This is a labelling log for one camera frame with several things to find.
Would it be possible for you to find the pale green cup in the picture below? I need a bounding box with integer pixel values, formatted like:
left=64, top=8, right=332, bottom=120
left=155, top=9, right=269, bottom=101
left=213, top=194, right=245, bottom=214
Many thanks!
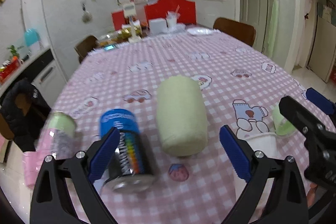
left=156, top=75, right=208, bottom=157

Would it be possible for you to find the small green clear cup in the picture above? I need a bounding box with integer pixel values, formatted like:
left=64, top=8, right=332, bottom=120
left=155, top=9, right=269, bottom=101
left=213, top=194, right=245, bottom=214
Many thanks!
left=272, top=104, right=296, bottom=137

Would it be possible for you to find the white paper cup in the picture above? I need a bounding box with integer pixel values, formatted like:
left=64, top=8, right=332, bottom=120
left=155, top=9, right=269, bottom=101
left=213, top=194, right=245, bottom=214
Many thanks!
left=234, top=132, right=278, bottom=210

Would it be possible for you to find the pink green labelled can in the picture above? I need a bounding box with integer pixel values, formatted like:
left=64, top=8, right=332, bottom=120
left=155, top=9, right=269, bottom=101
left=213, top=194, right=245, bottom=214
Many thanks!
left=37, top=111, right=77, bottom=160

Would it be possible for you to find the pink checked tablecloth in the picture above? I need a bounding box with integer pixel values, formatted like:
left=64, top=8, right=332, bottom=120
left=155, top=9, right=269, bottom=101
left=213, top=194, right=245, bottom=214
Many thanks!
left=34, top=27, right=336, bottom=224

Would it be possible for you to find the blue black metal can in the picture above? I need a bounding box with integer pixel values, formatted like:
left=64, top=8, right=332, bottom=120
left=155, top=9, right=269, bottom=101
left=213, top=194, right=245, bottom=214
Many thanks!
left=100, top=109, right=155, bottom=194

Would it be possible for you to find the black jacket on chair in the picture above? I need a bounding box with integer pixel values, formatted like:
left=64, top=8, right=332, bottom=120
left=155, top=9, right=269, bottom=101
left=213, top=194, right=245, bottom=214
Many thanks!
left=1, top=79, right=51, bottom=152

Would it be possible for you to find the brown chair right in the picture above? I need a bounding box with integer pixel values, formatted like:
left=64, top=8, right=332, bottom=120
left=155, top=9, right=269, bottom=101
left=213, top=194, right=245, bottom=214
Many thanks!
left=213, top=18, right=256, bottom=47

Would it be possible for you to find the brown chair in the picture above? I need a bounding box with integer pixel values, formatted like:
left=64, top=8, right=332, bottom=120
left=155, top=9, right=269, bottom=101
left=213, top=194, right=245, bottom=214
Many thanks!
left=213, top=18, right=256, bottom=47
left=74, top=35, right=97, bottom=63

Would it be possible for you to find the white sideboard cabinet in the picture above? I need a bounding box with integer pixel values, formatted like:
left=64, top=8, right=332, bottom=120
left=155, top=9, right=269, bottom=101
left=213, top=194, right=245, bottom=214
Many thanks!
left=1, top=47, right=66, bottom=107

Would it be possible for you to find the red basket with items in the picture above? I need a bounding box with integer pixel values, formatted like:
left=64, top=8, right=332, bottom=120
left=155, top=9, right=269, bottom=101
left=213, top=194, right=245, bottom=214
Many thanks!
left=0, top=56, right=21, bottom=85

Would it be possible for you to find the potted green plant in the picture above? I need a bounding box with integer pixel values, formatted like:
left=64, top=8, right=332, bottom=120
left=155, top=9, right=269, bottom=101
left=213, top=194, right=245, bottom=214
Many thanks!
left=7, top=45, right=22, bottom=60

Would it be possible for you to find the brown chair left far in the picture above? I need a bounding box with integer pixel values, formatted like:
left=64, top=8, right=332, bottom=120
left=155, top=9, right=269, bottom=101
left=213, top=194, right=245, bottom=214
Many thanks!
left=74, top=35, right=97, bottom=63

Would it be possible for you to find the blue white humidifier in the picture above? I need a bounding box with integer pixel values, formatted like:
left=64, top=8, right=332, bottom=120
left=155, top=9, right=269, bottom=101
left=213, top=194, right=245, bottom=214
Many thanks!
left=24, top=28, right=40, bottom=47

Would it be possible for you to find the white tissue box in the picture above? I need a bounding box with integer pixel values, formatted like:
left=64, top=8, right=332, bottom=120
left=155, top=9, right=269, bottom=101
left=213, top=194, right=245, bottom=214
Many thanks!
left=149, top=18, right=167, bottom=35

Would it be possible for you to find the red gift bag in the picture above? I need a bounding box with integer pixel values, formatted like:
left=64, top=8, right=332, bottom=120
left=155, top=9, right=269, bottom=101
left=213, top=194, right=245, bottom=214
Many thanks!
left=144, top=0, right=197, bottom=25

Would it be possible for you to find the small red box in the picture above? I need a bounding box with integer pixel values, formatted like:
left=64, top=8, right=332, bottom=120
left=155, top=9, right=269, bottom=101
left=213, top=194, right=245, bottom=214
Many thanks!
left=111, top=10, right=129, bottom=31

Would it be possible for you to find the white desk lamp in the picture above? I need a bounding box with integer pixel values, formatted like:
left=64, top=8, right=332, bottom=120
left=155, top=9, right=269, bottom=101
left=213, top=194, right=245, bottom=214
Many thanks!
left=123, top=2, right=141, bottom=43

